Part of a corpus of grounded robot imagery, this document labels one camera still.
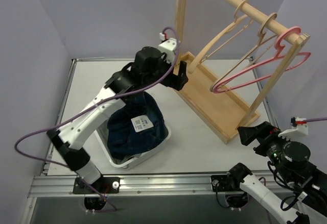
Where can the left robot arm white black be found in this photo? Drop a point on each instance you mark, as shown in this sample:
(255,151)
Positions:
(151,66)

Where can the grey pleated skirt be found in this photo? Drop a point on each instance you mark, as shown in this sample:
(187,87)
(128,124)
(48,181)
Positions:
(125,163)

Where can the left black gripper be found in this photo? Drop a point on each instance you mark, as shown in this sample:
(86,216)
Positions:
(172,78)

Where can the wooden clothes rack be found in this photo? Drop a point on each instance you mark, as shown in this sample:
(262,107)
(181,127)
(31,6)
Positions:
(223,107)

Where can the beige hanger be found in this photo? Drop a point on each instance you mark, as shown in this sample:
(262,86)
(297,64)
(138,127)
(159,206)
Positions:
(262,40)
(202,55)

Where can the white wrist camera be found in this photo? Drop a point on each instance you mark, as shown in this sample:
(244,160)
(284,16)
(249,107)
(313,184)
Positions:
(298,128)
(168,46)

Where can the dark blue denim skirt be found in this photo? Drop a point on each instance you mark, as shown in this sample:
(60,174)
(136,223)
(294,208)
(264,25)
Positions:
(136,128)

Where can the aluminium mounting rail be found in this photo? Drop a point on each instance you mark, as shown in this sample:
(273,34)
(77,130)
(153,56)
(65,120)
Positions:
(130,185)

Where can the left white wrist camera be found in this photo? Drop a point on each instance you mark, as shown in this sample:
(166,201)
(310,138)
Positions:
(168,46)

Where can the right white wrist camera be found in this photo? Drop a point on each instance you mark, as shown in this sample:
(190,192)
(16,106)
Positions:
(298,128)

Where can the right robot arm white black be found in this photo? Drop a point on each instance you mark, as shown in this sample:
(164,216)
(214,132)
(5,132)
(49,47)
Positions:
(291,170)

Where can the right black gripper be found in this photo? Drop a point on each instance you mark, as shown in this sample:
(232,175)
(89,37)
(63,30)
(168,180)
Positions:
(259,142)

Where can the beige hanger front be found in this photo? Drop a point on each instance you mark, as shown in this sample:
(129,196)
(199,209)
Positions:
(262,40)

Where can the white plastic basket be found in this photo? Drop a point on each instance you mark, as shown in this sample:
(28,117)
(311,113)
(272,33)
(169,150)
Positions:
(146,155)

